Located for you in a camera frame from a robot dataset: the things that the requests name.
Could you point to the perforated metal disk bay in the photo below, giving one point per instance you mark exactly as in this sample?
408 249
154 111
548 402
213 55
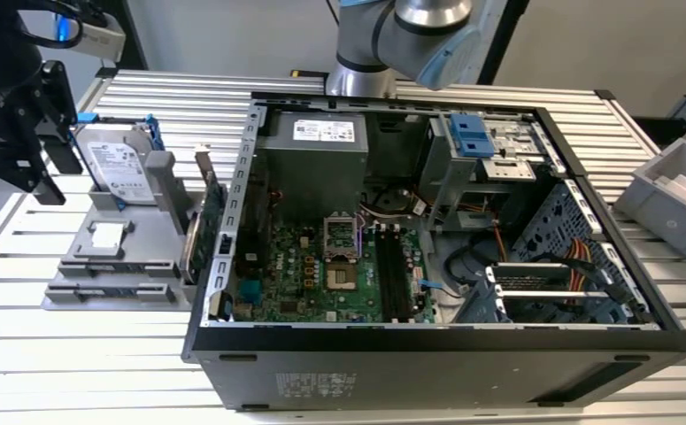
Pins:
547 230

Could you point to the silver drive cage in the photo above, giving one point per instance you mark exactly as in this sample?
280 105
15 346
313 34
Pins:
508 170

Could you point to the grey power supply unit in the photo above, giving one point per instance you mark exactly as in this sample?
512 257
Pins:
313 177

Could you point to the grey parts rack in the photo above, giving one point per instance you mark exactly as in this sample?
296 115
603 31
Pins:
142 230

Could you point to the black plastic rail clip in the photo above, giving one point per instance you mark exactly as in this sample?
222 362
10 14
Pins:
225 245

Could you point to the CPU socket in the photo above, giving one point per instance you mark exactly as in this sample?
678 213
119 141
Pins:
342 276

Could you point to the black case fan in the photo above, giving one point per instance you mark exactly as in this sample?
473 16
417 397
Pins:
256 221

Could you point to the grey plastic bin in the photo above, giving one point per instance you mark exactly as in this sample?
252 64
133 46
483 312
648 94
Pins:
662 221

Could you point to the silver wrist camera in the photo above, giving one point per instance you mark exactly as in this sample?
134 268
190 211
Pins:
106 42

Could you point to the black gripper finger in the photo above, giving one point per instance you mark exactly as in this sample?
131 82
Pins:
57 97
13 146

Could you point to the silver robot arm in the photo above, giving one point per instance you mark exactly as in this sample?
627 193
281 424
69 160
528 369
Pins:
366 44

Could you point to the white block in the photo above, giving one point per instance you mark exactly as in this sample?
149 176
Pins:
683 186

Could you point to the blue plastic drive latch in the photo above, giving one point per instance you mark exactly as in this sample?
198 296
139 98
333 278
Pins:
469 135

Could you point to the green graphics card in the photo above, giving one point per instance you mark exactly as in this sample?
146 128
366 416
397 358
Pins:
210 230

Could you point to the silver CPU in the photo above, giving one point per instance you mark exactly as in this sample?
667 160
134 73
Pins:
107 234

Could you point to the black frame post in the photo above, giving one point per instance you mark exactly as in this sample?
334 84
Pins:
133 51
503 35

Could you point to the black PC case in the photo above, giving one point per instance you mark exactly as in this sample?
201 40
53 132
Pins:
378 376

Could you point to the round grey metal disc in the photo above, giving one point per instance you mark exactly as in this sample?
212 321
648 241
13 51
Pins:
401 199

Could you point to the hard disk in blue carrier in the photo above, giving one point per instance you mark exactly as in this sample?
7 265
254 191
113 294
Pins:
115 164

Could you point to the black RAM slot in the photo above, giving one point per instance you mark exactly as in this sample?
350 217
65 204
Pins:
398 274
385 274
392 274
405 274

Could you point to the black clamp with yellow tip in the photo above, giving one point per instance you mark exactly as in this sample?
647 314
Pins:
308 74

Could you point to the green motherboard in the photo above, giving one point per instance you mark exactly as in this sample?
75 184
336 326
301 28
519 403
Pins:
320 301

